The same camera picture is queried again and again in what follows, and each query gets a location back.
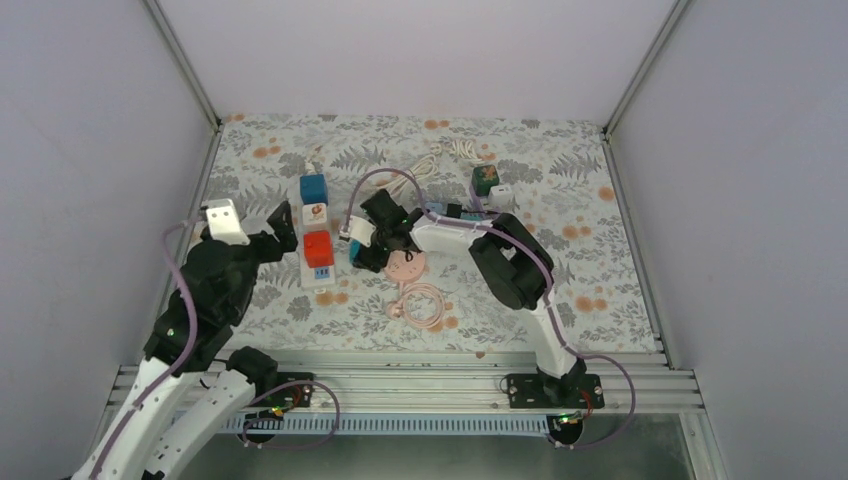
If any white multicolour power strip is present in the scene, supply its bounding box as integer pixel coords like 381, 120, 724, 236
299, 229, 336, 289

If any pink coiled cable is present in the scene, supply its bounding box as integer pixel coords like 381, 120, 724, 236
384, 282, 446, 332

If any black power adapter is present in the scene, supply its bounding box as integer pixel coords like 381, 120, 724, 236
445, 203, 463, 219

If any dark blue cube socket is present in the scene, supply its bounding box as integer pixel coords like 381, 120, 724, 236
299, 174, 328, 205

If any white cube adapter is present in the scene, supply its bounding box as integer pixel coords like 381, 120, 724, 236
487, 185, 515, 209

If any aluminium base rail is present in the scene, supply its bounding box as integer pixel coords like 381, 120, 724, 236
109, 349, 705, 439

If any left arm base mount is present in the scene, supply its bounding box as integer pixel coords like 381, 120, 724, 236
237, 379, 341, 452

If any dark green cube socket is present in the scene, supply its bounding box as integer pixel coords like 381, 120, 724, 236
471, 164, 500, 197

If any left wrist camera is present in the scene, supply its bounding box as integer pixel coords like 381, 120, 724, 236
200, 198, 250, 246

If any white bundled cable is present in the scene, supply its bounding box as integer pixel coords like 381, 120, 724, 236
431, 137, 495, 167

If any small cyan cube socket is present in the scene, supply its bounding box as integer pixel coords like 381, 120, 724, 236
348, 240, 361, 265

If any teal power strip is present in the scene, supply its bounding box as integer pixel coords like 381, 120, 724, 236
427, 204, 488, 222

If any light blue plug adapter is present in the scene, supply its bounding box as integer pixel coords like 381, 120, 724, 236
424, 202, 446, 215

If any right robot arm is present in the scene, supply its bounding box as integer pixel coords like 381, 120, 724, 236
339, 190, 586, 407

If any floral table mat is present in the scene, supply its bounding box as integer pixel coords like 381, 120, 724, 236
206, 114, 658, 354

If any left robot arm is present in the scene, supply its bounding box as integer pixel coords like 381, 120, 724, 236
73, 199, 298, 479

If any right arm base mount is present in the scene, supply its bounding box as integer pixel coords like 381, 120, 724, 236
498, 360, 605, 448

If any red cube socket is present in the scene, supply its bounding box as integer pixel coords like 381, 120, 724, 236
303, 230, 335, 269

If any pink round power socket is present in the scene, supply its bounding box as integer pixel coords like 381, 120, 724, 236
383, 250, 427, 284

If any white pink cube socket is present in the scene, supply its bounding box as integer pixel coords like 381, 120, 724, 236
301, 202, 330, 232

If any purple power strip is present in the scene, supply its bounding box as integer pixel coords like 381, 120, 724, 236
469, 185, 493, 215

